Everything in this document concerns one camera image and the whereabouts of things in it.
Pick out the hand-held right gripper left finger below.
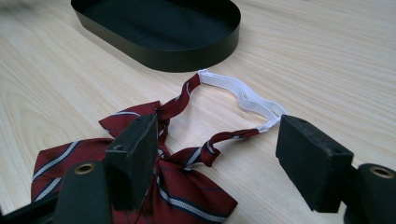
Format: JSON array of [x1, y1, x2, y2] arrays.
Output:
[[53, 113, 159, 224]]

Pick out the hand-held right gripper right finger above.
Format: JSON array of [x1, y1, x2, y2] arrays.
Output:
[[275, 114, 396, 224]]

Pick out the red striped bow tie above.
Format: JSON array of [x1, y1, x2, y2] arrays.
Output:
[[30, 68, 288, 224]]

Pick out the black oval tray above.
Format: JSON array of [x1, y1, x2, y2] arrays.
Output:
[[70, 0, 242, 73]]

